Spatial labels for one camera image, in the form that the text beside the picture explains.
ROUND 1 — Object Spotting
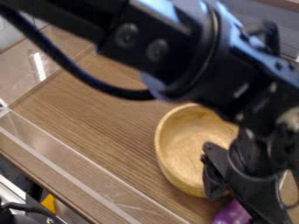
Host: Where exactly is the yellow and black equipment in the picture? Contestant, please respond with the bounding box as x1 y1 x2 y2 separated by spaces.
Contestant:
40 192 74 224

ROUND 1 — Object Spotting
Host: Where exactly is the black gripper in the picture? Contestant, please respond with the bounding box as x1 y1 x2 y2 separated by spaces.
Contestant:
199 79 299 224

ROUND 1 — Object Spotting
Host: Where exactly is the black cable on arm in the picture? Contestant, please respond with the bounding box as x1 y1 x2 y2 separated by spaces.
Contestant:
0 5 156 102

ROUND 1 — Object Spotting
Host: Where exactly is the clear acrylic front wall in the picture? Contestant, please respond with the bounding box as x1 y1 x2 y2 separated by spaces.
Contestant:
0 107 189 224

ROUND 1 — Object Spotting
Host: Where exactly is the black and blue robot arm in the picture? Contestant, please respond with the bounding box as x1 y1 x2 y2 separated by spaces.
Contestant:
0 0 299 224

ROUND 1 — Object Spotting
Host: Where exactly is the purple toy eggplant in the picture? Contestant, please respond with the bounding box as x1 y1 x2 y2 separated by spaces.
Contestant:
213 199 251 224

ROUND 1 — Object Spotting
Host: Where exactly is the black cable lower left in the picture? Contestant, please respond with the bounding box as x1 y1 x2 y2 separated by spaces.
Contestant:
0 200 56 224

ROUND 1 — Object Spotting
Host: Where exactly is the brown wooden bowl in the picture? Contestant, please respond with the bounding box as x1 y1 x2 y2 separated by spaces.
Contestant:
154 103 239 198

